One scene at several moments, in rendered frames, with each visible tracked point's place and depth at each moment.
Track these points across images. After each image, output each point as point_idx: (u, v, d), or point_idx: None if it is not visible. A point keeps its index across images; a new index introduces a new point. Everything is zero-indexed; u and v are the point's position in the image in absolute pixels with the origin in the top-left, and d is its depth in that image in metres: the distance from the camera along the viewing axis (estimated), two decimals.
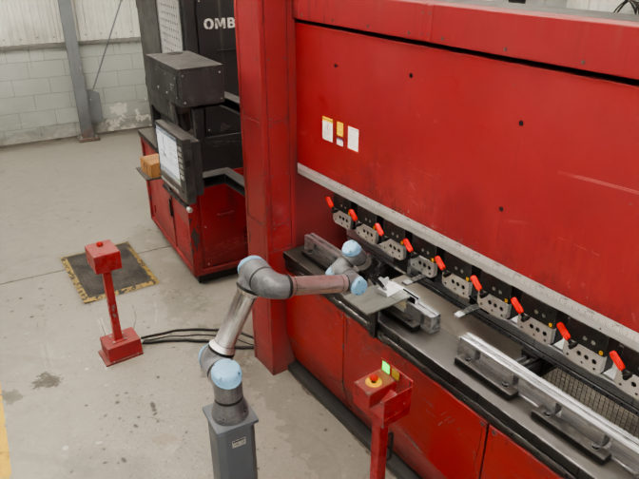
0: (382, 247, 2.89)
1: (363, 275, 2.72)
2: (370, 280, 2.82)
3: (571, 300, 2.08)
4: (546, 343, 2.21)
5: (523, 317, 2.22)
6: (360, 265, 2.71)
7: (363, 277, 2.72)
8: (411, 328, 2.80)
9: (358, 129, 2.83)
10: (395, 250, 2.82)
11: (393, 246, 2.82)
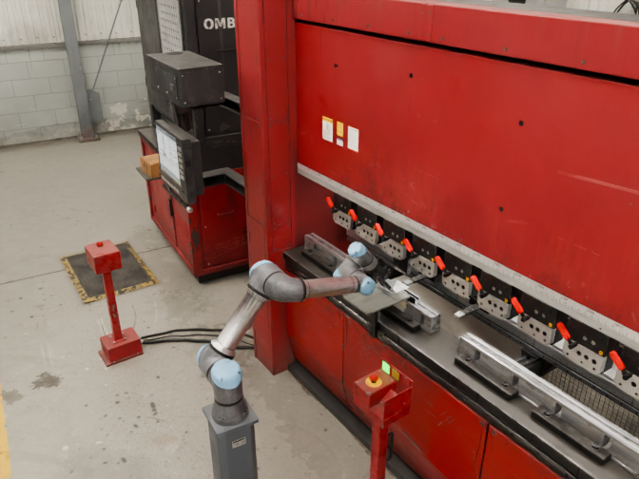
0: (382, 247, 2.89)
1: (370, 276, 2.79)
2: (378, 281, 2.89)
3: (571, 300, 2.08)
4: (546, 343, 2.21)
5: (523, 317, 2.22)
6: (367, 266, 2.78)
7: (370, 278, 2.79)
8: (411, 328, 2.80)
9: (358, 129, 2.83)
10: (395, 250, 2.82)
11: (393, 246, 2.82)
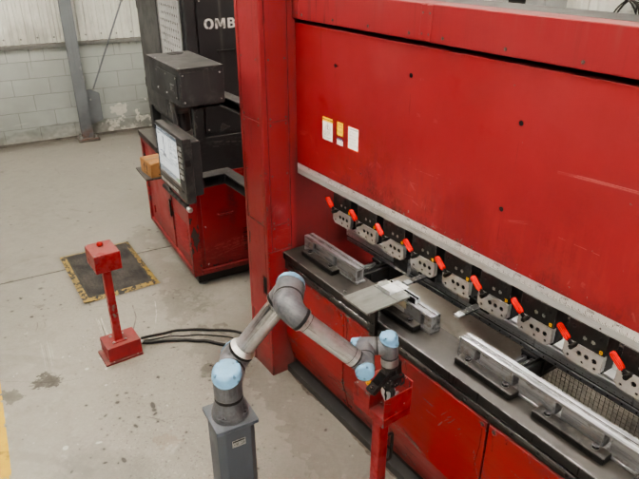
0: (382, 247, 2.89)
1: (383, 375, 2.49)
2: (383, 392, 2.56)
3: (571, 300, 2.08)
4: (546, 343, 2.21)
5: (523, 317, 2.22)
6: None
7: (382, 378, 2.48)
8: (411, 328, 2.80)
9: (358, 129, 2.83)
10: (395, 250, 2.82)
11: (393, 246, 2.82)
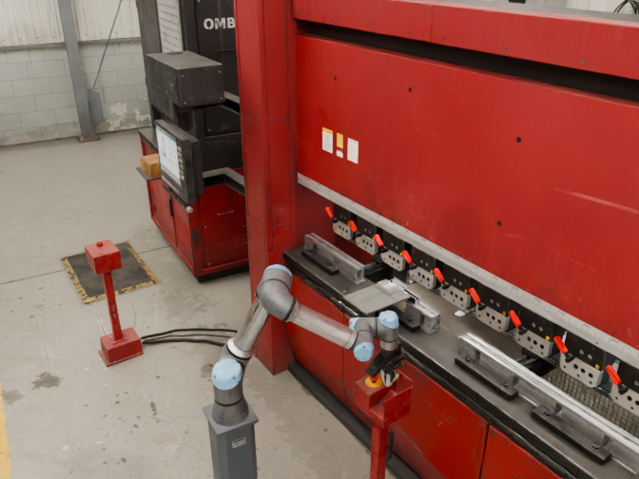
0: (381, 258, 2.92)
1: (383, 357, 2.44)
2: (383, 374, 2.51)
3: (569, 315, 2.10)
4: (543, 356, 2.24)
5: (521, 331, 2.25)
6: None
7: (382, 360, 2.44)
8: (411, 328, 2.80)
9: (358, 142, 2.85)
10: (394, 261, 2.85)
11: (392, 258, 2.85)
